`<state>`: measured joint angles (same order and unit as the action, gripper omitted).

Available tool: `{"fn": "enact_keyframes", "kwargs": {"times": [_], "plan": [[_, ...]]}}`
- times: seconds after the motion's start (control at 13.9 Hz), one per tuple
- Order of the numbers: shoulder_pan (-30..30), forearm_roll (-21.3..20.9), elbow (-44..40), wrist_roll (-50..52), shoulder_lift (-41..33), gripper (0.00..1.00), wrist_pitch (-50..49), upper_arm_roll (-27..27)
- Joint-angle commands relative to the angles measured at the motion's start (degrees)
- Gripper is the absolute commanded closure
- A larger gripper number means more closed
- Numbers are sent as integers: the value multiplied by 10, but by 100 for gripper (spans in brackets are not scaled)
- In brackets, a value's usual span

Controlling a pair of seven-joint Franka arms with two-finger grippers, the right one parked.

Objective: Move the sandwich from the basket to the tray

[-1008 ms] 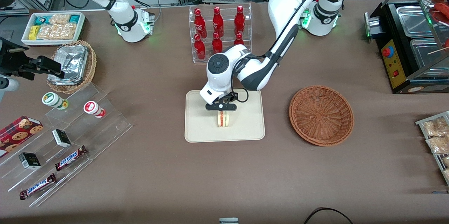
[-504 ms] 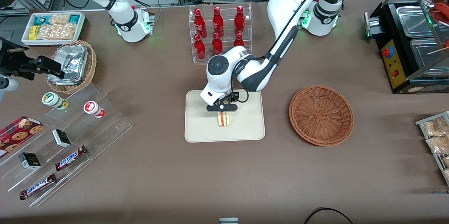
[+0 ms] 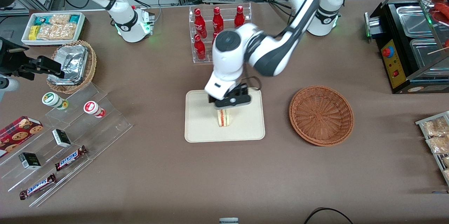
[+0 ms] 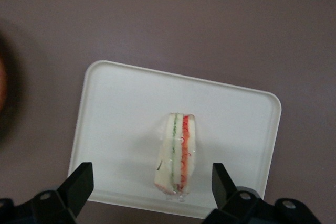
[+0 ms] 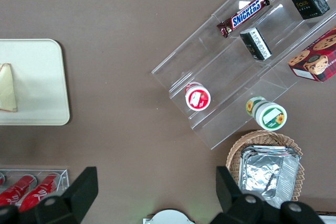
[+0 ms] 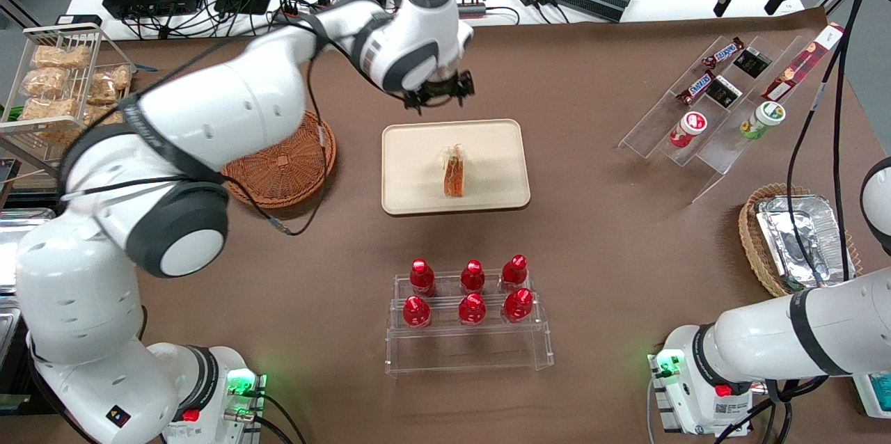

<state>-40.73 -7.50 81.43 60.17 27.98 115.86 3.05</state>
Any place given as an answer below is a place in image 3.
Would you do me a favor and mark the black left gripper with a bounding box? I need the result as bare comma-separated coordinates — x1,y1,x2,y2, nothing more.
224,83,251,101

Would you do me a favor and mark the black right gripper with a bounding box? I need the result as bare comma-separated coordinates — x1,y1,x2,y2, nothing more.
0,39,66,81

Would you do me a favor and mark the triangular sandwich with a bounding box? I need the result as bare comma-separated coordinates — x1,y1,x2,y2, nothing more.
217,108,233,128

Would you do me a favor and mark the cream plastic tray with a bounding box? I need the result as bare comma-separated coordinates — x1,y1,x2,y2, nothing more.
185,89,266,143

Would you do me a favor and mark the small brown wicker basket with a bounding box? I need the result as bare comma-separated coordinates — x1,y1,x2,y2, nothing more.
46,40,97,94

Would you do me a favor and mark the large brown wicker basket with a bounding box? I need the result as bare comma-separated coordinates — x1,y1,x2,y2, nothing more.
289,85,354,147

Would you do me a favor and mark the silver foil packet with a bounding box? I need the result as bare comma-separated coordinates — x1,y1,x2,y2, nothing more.
53,44,88,74
47,66,85,86

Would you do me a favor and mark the green lid yogurt cup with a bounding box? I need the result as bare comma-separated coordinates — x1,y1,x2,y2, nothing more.
42,92,69,111

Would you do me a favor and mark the large clear cracker bag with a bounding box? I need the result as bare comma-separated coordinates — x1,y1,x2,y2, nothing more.
36,23,77,41

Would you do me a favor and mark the small clear cracker bag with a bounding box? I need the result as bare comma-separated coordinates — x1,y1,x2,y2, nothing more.
49,13,72,25

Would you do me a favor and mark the white snack bin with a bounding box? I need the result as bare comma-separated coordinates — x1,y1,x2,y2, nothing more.
21,12,87,46

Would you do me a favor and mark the red cookie box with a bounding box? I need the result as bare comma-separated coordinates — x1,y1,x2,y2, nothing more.
0,116,44,158

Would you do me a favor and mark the red lid yogurt cup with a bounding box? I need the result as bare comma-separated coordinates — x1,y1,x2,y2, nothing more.
83,100,106,119

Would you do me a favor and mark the small black carton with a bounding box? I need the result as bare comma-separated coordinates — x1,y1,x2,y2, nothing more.
18,152,42,170
52,129,72,148

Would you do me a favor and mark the clear acrylic bottle rack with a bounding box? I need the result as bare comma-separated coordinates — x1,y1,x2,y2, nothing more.
189,2,253,64

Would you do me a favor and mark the clear acrylic step display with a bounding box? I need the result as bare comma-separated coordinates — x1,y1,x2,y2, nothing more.
0,83,133,207

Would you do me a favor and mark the snickers chocolate bar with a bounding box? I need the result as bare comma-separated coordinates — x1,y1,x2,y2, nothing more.
54,145,88,172
19,173,57,201

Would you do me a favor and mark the black hot food warmer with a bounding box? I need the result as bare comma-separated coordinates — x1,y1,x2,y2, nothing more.
364,0,449,94

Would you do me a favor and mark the steel warmer pan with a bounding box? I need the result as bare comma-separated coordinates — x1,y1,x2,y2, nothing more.
409,38,449,71
396,5,435,38

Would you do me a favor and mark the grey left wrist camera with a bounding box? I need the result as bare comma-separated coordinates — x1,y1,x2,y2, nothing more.
214,94,252,109

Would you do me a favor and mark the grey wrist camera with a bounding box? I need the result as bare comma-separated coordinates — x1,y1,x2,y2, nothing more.
0,76,20,102
214,94,252,109

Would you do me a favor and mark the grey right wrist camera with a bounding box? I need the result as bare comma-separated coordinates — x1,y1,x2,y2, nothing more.
0,76,20,102

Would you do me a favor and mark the black looped cable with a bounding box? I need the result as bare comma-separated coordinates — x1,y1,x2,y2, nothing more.
303,207,355,224

